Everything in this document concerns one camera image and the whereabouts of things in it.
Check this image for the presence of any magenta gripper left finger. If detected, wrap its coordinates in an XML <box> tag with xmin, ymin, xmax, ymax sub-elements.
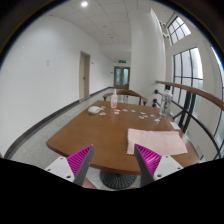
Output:
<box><xmin>67</xmin><ymin>145</ymin><xmax>94</xmax><ymax>186</ymax></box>

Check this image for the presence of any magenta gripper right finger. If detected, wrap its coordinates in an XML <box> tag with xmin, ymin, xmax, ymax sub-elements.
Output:
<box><xmin>134</xmin><ymin>144</ymin><xmax>162</xmax><ymax>187</ymax></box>

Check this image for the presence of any pink towel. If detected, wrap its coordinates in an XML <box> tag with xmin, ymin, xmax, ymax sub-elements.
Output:
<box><xmin>127</xmin><ymin>129</ymin><xmax>187</xmax><ymax>155</ymax></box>

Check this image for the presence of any white crumpled cloth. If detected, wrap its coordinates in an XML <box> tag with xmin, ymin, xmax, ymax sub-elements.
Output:
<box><xmin>88</xmin><ymin>106</ymin><xmax>102</xmax><ymax>115</ymax></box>

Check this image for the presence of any clear plastic water bottle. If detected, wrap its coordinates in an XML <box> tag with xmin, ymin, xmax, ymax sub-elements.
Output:
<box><xmin>159</xmin><ymin>89</ymin><xmax>173</xmax><ymax>117</ymax></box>

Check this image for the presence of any pink spray bottle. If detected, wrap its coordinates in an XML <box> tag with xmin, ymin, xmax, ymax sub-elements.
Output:
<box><xmin>111</xmin><ymin>89</ymin><xmax>117</xmax><ymax>108</ymax></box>

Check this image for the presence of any wooden chair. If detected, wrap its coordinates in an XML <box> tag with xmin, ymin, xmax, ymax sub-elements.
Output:
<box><xmin>103</xmin><ymin>89</ymin><xmax>148</xmax><ymax>106</ymax></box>

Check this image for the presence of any wooden handrail with black posts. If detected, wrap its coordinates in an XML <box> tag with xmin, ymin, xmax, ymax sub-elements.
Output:
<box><xmin>154</xmin><ymin>81</ymin><xmax>224</xmax><ymax>161</ymax></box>

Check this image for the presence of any double door with glass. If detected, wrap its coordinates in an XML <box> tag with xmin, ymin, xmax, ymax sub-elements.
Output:
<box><xmin>114</xmin><ymin>67</ymin><xmax>130</xmax><ymax>89</ymax></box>

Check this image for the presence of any green exit sign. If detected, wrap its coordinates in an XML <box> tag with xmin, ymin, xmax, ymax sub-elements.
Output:
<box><xmin>118</xmin><ymin>60</ymin><xmax>127</xmax><ymax>64</ymax></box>

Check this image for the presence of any beige side door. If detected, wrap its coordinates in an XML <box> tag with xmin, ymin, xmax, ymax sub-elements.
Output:
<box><xmin>79</xmin><ymin>52</ymin><xmax>90</xmax><ymax>101</ymax></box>

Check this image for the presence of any black table pedestal base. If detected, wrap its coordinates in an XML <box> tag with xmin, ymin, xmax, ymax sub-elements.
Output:
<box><xmin>100</xmin><ymin>171</ymin><xmax>138</xmax><ymax>190</ymax></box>

